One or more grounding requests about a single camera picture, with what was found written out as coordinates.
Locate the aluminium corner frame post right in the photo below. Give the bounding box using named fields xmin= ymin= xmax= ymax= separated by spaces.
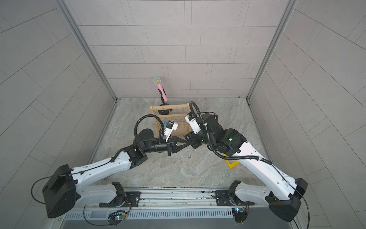
xmin=246 ymin=0 xmax=297 ymax=104

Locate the black microphone stand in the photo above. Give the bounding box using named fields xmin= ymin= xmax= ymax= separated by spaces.
xmin=158 ymin=89 xmax=172 ymax=115

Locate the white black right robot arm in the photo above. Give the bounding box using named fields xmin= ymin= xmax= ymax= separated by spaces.
xmin=185 ymin=101 xmax=308 ymax=222

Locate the aluminium corner frame post left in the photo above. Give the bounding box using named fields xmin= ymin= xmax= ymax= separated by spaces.
xmin=55 ymin=0 xmax=118 ymax=101

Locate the wooden jewelry display stand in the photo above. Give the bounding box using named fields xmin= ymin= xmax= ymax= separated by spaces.
xmin=150 ymin=103 xmax=192 ymax=136

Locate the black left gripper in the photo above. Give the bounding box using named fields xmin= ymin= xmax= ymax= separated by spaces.
xmin=142 ymin=136 xmax=188 ymax=157

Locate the yellow plastic triangle piece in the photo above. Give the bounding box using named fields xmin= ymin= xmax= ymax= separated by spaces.
xmin=226 ymin=160 xmax=240 ymax=169

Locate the pink toy microphone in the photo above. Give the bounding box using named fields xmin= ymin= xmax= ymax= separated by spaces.
xmin=153 ymin=77 xmax=167 ymax=104

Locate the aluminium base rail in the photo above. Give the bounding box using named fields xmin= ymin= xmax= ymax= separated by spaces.
xmin=58 ymin=184 xmax=280 ymax=226

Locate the aluminium corner frame post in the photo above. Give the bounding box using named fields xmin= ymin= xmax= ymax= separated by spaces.
xmin=55 ymin=0 xmax=118 ymax=101
xmin=246 ymin=0 xmax=297 ymax=104

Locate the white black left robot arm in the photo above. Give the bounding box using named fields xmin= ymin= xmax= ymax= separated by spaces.
xmin=42 ymin=114 xmax=190 ymax=219

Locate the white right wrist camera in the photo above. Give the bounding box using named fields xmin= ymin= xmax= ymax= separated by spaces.
xmin=185 ymin=112 xmax=201 ymax=135

